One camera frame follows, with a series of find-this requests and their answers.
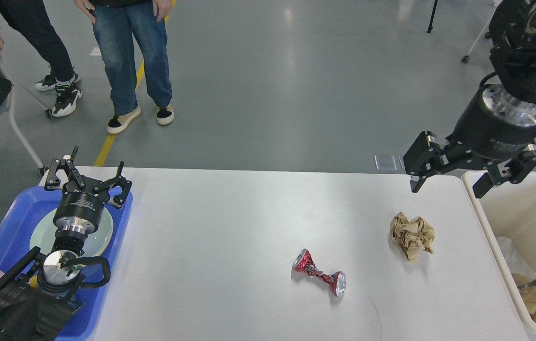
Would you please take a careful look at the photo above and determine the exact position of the white office chair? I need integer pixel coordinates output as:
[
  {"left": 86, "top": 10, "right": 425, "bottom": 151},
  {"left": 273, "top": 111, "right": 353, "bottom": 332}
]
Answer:
[{"left": 0, "top": 43, "right": 55, "bottom": 177}]

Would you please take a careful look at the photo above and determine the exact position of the crumpled brown paper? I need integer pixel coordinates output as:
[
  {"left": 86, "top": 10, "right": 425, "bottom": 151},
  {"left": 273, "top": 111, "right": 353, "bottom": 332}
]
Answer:
[{"left": 390, "top": 212, "right": 436, "bottom": 262}]

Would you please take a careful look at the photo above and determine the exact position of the blue plastic tray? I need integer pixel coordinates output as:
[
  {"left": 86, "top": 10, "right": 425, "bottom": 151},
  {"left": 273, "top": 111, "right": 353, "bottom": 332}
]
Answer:
[{"left": 0, "top": 187, "right": 130, "bottom": 341}]

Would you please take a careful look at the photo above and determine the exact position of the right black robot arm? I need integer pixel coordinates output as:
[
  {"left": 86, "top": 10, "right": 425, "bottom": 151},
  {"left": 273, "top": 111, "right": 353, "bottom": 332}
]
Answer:
[{"left": 403, "top": 0, "right": 536, "bottom": 198}]

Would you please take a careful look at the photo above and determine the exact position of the large foil tray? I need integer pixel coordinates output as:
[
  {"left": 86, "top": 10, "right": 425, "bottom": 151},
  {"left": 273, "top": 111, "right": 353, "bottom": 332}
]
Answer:
[{"left": 496, "top": 236, "right": 536, "bottom": 286}]

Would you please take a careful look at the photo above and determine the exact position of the small foil sheet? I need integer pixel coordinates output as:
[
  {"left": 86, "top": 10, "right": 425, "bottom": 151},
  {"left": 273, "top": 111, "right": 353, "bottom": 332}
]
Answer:
[{"left": 517, "top": 278, "right": 536, "bottom": 293}]

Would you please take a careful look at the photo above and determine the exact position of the person in blue jeans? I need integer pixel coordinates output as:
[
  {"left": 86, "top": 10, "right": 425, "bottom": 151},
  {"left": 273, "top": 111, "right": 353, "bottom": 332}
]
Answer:
[{"left": 75, "top": 0, "right": 175, "bottom": 135}]

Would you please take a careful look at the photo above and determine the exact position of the person in black sneakers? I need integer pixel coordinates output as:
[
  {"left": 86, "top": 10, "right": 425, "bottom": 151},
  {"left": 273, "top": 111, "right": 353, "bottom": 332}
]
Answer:
[{"left": 0, "top": 0, "right": 82, "bottom": 117}]

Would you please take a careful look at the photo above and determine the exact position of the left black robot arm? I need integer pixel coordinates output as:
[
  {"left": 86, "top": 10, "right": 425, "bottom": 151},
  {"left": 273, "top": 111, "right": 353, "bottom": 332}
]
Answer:
[{"left": 0, "top": 148, "right": 132, "bottom": 341}]

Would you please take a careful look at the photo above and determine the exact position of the crushed red soda can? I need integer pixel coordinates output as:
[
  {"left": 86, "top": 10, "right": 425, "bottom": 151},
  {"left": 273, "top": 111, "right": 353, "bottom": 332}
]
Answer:
[{"left": 292, "top": 249, "right": 347, "bottom": 298}]

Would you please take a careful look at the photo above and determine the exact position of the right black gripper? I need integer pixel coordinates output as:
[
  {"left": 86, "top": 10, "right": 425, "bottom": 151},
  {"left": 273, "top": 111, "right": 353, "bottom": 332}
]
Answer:
[{"left": 403, "top": 84, "right": 536, "bottom": 198}]

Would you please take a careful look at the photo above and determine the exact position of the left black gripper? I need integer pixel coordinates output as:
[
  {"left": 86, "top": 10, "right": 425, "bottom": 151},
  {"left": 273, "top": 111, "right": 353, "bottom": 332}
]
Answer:
[{"left": 45, "top": 146, "right": 133, "bottom": 233}]

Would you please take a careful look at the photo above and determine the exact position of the teal ceramic mug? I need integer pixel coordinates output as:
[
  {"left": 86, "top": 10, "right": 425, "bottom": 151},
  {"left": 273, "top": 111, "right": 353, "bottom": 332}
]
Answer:
[{"left": 28, "top": 276, "right": 39, "bottom": 289}]

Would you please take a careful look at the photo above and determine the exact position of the chair with black jacket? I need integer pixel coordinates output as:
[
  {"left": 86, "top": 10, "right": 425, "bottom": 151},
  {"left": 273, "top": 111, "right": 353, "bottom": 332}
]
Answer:
[{"left": 461, "top": 0, "right": 501, "bottom": 64}]

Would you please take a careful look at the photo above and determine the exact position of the green ceramic plate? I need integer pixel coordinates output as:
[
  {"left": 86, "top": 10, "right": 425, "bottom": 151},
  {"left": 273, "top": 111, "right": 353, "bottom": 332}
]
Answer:
[{"left": 28, "top": 208, "right": 114, "bottom": 257}]

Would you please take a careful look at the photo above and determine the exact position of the beige plastic bin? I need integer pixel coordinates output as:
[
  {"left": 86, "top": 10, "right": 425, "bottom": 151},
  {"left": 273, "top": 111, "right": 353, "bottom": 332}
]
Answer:
[{"left": 462, "top": 171, "right": 536, "bottom": 334}]

